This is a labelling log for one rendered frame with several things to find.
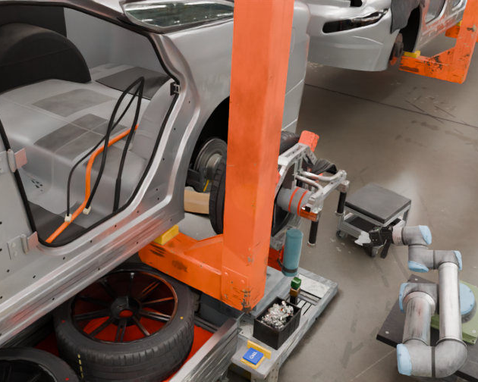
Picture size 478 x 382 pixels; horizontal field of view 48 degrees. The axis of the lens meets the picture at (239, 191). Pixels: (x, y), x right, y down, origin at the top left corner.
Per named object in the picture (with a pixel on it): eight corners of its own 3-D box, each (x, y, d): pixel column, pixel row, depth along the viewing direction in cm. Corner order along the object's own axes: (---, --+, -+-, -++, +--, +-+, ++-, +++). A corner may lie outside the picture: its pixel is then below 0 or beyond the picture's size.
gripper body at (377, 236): (371, 225, 276) (394, 223, 269) (375, 240, 279) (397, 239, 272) (366, 233, 270) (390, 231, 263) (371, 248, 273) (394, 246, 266)
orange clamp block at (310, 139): (300, 148, 289) (306, 133, 289) (314, 152, 286) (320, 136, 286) (297, 145, 283) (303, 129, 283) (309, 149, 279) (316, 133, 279)
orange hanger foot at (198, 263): (158, 245, 296) (157, 192, 279) (238, 283, 273) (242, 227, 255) (137, 261, 284) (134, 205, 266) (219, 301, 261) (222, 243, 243)
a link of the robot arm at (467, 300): (474, 318, 267) (476, 314, 251) (437, 317, 273) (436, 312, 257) (473, 288, 272) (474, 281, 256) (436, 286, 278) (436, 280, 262)
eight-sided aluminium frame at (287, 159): (300, 215, 319) (312, 131, 291) (310, 219, 316) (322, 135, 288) (252, 261, 279) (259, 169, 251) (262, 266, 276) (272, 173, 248)
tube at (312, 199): (294, 178, 275) (296, 160, 270) (328, 190, 267) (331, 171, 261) (277, 192, 262) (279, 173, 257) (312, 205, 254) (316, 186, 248)
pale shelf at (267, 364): (278, 308, 273) (278, 303, 272) (308, 322, 266) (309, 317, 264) (231, 361, 242) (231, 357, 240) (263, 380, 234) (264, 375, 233)
